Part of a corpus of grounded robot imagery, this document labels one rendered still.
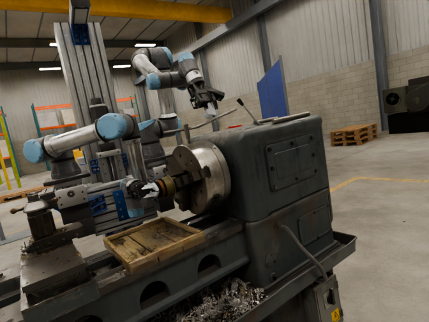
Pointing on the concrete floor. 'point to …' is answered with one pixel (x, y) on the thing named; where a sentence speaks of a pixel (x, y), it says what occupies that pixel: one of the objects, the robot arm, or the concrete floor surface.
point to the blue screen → (274, 92)
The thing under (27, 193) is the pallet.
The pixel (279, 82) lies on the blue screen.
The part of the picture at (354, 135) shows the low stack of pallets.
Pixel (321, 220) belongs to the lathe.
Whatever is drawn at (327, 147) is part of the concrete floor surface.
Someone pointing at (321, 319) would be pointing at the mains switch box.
